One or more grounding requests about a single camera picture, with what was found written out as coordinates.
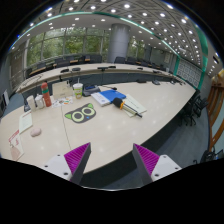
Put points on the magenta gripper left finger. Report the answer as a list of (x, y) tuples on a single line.
[(70, 166)]

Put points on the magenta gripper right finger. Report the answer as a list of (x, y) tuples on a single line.
[(151, 166)]

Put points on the black owl mouse pad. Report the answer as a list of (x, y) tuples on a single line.
[(81, 114)]

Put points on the pink computer mouse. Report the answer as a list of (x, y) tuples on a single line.
[(35, 132)]

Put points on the white booklet under microphone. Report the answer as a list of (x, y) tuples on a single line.
[(133, 103)]

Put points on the red and white leaflet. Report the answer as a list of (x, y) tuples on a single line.
[(15, 144)]

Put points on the white notebook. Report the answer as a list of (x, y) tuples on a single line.
[(100, 99)]

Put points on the black microphone with yellow band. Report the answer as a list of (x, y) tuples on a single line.
[(119, 103)]

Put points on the white paper sheet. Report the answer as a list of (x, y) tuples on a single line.
[(25, 121)]

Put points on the black office chair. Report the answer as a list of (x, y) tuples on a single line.
[(193, 108)]

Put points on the dark blue pouch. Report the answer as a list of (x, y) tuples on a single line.
[(88, 90)]

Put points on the white cup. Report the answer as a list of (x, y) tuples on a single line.
[(39, 101)]

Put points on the beige paper bag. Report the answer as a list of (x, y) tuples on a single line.
[(62, 90)]

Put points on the paper cup with green print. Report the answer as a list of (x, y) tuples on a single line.
[(78, 89)]

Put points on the blue folder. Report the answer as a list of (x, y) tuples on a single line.
[(112, 94)]

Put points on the white box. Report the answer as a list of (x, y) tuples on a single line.
[(31, 103)]

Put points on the red bottle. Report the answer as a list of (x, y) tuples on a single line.
[(46, 95)]

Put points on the long curved conference desk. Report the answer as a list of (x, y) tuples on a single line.
[(102, 73)]

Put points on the grey round pillar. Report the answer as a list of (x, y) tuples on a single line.
[(119, 40)]

